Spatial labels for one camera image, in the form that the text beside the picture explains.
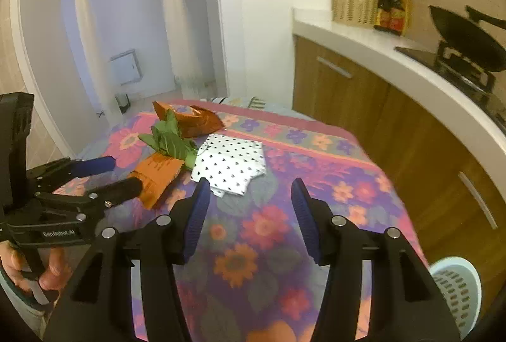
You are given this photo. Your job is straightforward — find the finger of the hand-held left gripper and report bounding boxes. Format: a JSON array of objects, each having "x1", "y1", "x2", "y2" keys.
[
  {"x1": 26, "y1": 156, "x2": 118, "y2": 188},
  {"x1": 34, "y1": 179, "x2": 144, "y2": 223}
]

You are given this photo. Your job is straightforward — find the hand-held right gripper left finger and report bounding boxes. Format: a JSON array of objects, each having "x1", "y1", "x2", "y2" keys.
[{"x1": 43, "y1": 178, "x2": 212, "y2": 342}]

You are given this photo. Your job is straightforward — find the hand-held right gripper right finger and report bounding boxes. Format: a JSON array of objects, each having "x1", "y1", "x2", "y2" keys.
[{"x1": 290, "y1": 178, "x2": 461, "y2": 342}]

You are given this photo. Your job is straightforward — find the orange snack packet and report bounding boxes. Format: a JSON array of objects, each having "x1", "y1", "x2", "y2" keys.
[{"x1": 126, "y1": 152, "x2": 186, "y2": 210}]

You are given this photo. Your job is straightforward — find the white spotted cloth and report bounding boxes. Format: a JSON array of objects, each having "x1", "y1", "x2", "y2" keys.
[{"x1": 190, "y1": 134, "x2": 267, "y2": 198}]

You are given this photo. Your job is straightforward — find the light blue plastic basket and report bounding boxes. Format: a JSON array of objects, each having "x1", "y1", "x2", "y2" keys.
[{"x1": 429, "y1": 256, "x2": 483, "y2": 339}]

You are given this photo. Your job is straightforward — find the person's left forearm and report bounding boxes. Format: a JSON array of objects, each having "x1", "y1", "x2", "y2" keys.
[{"x1": 0, "y1": 279, "x2": 52, "y2": 340}]

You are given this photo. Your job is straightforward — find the person's left hand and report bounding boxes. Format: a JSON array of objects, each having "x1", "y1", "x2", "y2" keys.
[{"x1": 0, "y1": 241, "x2": 69, "y2": 295}]

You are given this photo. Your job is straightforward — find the floral tablecloth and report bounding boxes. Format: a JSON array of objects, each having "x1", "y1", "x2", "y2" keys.
[{"x1": 51, "y1": 99, "x2": 431, "y2": 342}]

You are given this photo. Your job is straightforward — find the small black bin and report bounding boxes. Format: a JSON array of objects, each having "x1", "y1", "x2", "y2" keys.
[{"x1": 114, "y1": 93, "x2": 131, "y2": 114}]

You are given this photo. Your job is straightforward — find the green leaves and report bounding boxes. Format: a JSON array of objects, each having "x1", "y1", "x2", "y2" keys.
[{"x1": 138, "y1": 109, "x2": 200, "y2": 171}]

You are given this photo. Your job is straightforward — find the brown orange plush toy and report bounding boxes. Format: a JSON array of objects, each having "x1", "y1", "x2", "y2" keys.
[{"x1": 152, "y1": 101, "x2": 226, "y2": 139}]

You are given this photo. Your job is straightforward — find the narrow wooden cabinet door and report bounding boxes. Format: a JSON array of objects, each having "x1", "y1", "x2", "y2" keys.
[{"x1": 293, "y1": 34, "x2": 392, "y2": 129}]

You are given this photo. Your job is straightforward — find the black white striped cloth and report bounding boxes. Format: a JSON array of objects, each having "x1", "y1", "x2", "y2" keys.
[{"x1": 200, "y1": 96, "x2": 267, "y2": 109}]

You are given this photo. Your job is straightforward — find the wide wooden cabinet door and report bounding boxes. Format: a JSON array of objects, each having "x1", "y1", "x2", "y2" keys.
[{"x1": 356, "y1": 87, "x2": 506, "y2": 287}]

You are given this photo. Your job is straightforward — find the white curtain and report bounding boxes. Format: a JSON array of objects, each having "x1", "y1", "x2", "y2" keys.
[{"x1": 160, "y1": 0, "x2": 206, "y2": 90}]

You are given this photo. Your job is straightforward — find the black gas stove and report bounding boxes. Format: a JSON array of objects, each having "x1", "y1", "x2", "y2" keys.
[{"x1": 395, "y1": 41, "x2": 506, "y2": 129}]

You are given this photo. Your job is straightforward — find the wicker basket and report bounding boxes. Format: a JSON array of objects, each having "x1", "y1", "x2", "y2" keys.
[{"x1": 331, "y1": 0, "x2": 380, "y2": 25}]

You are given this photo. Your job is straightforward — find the brown bottle with red label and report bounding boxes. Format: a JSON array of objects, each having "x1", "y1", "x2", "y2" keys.
[{"x1": 383, "y1": 0, "x2": 408, "y2": 35}]

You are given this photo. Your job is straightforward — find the black wok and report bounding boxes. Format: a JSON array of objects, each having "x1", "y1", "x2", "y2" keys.
[{"x1": 429, "y1": 5, "x2": 506, "y2": 73}]

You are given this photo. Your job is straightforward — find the white wall box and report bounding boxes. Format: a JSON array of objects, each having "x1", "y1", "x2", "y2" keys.
[{"x1": 108, "y1": 48, "x2": 142, "y2": 86}]

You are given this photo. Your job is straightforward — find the metal cabinet handle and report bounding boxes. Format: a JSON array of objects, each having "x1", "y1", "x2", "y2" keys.
[
  {"x1": 458, "y1": 171, "x2": 499, "y2": 231},
  {"x1": 316, "y1": 56, "x2": 353, "y2": 79}
]

